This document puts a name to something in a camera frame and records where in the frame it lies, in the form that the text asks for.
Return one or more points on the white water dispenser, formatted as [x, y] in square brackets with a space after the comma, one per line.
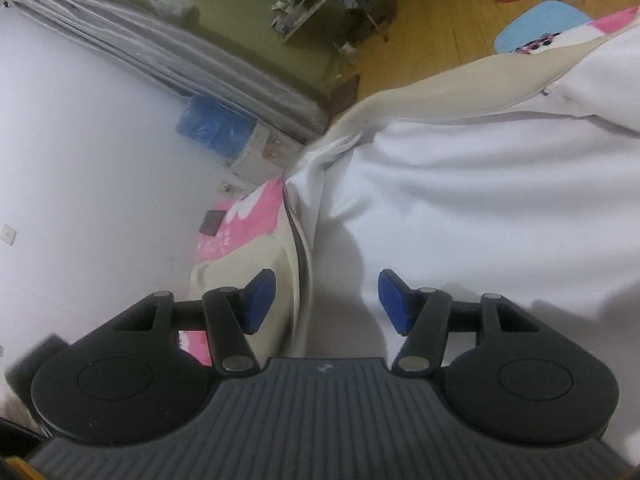
[265, 150]

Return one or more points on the folding table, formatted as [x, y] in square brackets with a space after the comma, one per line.
[320, 5]

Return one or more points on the white wall socket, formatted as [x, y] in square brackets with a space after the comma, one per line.
[227, 187]

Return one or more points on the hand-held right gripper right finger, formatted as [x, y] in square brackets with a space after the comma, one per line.
[395, 302]

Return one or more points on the pink floral blanket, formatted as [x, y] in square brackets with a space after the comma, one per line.
[250, 210]

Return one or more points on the light blue floor mat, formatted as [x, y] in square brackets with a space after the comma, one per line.
[540, 25]

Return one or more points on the green cabinet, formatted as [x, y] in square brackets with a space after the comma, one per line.
[225, 15]

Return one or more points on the dark brown wallet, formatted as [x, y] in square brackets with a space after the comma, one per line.
[212, 222]

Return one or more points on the brown doormat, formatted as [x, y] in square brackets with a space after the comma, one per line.
[345, 92]

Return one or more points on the grey curtain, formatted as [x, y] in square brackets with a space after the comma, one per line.
[150, 60]

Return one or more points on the white wall switch plate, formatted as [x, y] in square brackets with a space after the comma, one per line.
[9, 236]

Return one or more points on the cream zip jacket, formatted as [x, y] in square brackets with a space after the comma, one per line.
[475, 185]

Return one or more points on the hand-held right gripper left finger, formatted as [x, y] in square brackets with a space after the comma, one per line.
[257, 302]

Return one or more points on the blue water jug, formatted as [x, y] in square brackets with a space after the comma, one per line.
[215, 125]

